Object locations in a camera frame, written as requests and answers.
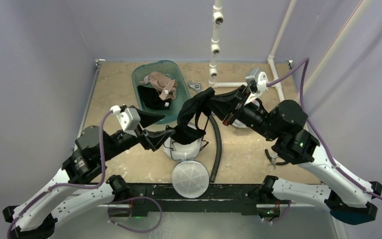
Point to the black garment in basin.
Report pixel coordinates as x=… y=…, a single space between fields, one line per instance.
x=150 y=98

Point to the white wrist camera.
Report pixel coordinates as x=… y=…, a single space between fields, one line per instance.
x=256 y=81
x=128 y=118

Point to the red-handled adjustable wrench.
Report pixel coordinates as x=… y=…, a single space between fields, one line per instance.
x=195 y=86

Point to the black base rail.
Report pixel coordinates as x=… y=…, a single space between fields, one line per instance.
x=246 y=199

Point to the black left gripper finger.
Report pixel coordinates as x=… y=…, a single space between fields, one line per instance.
x=153 y=140
x=148 y=119

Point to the beige bra in basin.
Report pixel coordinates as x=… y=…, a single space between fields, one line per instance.
x=166 y=86

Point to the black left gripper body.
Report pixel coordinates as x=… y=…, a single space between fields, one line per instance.
x=123 y=142

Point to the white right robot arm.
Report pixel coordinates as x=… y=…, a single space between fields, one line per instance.
x=345 y=196

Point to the teal plastic basin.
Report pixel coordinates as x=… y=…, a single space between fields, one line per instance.
x=170 y=69

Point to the white PVC pipe rack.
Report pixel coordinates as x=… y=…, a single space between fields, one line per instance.
x=219 y=43

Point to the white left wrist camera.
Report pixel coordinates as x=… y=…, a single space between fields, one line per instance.
x=128 y=118

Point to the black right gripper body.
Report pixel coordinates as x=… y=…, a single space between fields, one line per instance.
x=233 y=107

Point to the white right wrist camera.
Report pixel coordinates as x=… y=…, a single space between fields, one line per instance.
x=256 y=81

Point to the small pink-zip mesh bag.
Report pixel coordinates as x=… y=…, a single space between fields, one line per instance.
x=251 y=116

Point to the small metal clamp tool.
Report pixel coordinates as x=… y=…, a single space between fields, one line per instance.
x=273 y=159

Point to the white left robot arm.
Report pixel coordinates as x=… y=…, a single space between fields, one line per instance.
x=81 y=183

